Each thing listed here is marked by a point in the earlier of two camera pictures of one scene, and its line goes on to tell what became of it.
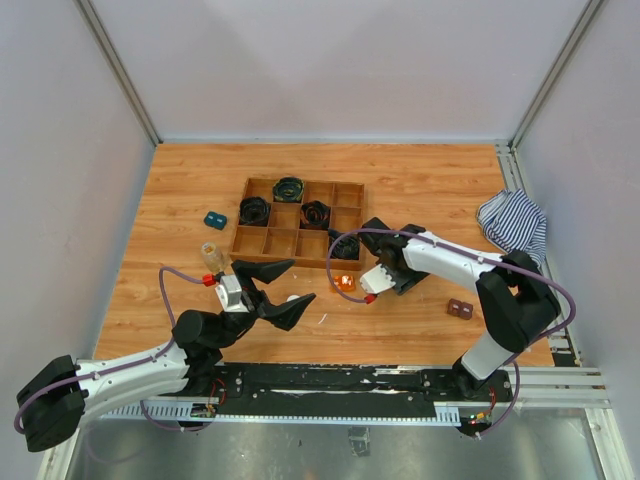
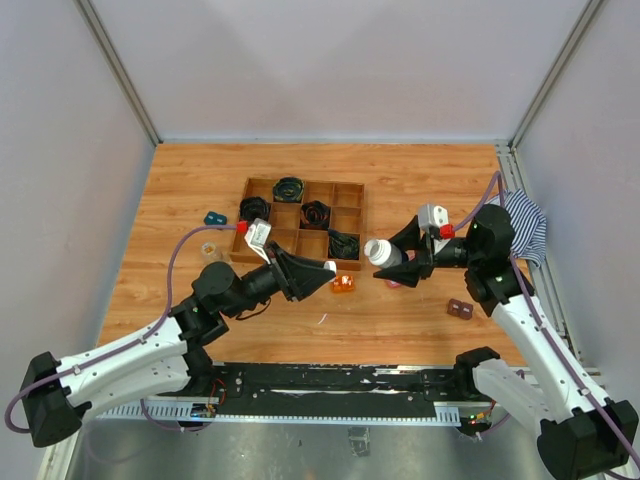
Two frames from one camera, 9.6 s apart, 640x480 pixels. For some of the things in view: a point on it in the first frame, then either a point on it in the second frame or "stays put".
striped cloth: [511, 223] stays put
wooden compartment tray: [315, 224] stays put
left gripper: [284, 315] -> [298, 276]
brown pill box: [459, 308] stays put
